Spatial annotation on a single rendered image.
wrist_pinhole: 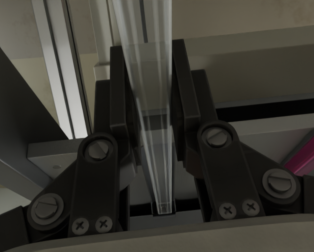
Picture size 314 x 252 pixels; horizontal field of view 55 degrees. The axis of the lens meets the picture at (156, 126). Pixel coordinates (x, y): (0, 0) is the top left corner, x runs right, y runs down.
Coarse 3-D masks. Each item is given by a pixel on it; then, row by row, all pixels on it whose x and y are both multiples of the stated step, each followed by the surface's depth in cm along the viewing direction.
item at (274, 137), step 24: (288, 96) 24; (312, 96) 24; (240, 120) 26; (264, 120) 19; (288, 120) 19; (312, 120) 19; (48, 144) 19; (72, 144) 19; (264, 144) 20; (288, 144) 21; (48, 168) 21; (144, 168) 22; (144, 192) 29; (192, 192) 31
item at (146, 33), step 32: (128, 0) 7; (160, 0) 7; (128, 32) 8; (160, 32) 8; (128, 64) 9; (160, 64) 9; (160, 96) 11; (160, 128) 13; (160, 160) 17; (160, 192) 23
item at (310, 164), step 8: (312, 144) 20; (304, 152) 21; (312, 152) 20; (296, 160) 23; (304, 160) 21; (312, 160) 21; (288, 168) 24; (296, 168) 23; (304, 168) 22; (312, 168) 23
